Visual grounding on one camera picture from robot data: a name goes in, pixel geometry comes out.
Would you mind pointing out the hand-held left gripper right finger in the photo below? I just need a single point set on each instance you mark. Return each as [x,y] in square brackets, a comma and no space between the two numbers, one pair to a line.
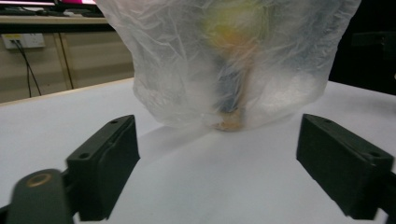
[342,168]

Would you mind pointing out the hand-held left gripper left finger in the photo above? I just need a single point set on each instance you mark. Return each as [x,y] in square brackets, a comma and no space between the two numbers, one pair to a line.
[102,168]

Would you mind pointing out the wooden desk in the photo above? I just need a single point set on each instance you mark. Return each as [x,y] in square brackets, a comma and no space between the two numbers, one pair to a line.
[62,46]

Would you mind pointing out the translucent white plastic bag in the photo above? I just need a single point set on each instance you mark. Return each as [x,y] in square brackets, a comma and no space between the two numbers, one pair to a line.
[218,62]

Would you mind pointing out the monitor with pink screen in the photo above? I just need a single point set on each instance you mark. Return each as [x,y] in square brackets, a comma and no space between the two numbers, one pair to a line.
[46,2]

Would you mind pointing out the white wall power socket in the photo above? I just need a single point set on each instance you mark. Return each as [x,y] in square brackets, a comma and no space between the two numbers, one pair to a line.
[23,40]

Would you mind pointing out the black keyboard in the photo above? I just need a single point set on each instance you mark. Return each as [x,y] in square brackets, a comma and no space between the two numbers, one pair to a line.
[18,11]

